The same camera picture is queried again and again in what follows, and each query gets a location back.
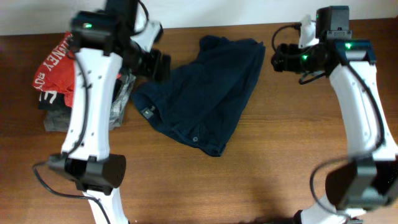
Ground navy blue shorts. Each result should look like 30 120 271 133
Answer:
131 35 266 157

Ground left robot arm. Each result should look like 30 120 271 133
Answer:
45 1 171 223

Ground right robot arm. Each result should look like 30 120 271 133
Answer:
271 6 397 224

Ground red folded shirt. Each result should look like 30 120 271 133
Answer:
32 32 75 107

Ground black folded shirt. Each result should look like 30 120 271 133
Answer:
38 91 72 112

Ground grey folded shirt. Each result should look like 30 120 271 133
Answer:
44 73 136 133

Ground right black cable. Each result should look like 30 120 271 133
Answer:
271 23 386 224

